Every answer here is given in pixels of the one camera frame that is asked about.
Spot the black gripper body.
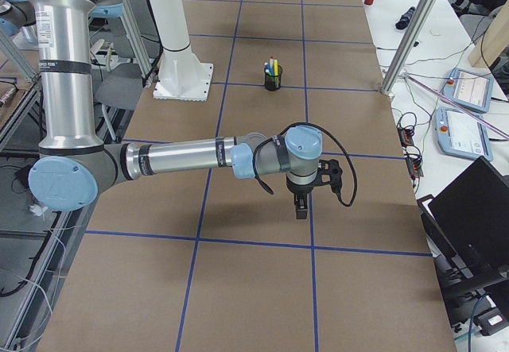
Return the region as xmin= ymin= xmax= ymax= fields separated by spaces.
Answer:
xmin=286 ymin=172 xmax=317 ymax=205

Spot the blue marker pen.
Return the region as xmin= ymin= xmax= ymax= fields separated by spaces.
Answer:
xmin=264 ymin=63 xmax=274 ymax=76

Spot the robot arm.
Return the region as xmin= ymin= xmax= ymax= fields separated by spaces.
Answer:
xmin=29 ymin=0 xmax=322 ymax=219

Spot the black mesh pen cup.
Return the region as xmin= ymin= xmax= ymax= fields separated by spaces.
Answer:
xmin=264 ymin=65 xmax=283 ymax=91

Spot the brown paper table cover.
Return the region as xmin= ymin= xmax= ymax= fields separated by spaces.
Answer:
xmin=38 ymin=0 xmax=458 ymax=352

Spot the black laptop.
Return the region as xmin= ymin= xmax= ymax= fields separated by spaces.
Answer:
xmin=428 ymin=157 xmax=508 ymax=275

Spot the teach pendant near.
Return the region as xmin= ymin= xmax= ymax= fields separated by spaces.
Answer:
xmin=435 ymin=107 xmax=493 ymax=161

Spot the teach pendant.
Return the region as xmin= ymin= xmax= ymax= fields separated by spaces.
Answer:
xmin=435 ymin=107 xmax=493 ymax=161
xmin=442 ymin=68 xmax=494 ymax=114

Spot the folded dark umbrella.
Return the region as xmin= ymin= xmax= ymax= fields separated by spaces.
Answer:
xmin=394 ymin=6 xmax=416 ymax=30

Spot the teach pendant far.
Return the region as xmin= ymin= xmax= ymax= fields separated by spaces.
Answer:
xmin=442 ymin=68 xmax=494 ymax=114

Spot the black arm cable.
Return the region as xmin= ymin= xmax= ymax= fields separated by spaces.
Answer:
xmin=253 ymin=122 xmax=358 ymax=207

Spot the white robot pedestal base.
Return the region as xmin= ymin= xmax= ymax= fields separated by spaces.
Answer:
xmin=150 ymin=0 xmax=214 ymax=101

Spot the aluminium frame post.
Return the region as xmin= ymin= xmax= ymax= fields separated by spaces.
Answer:
xmin=379 ymin=0 xmax=436 ymax=95

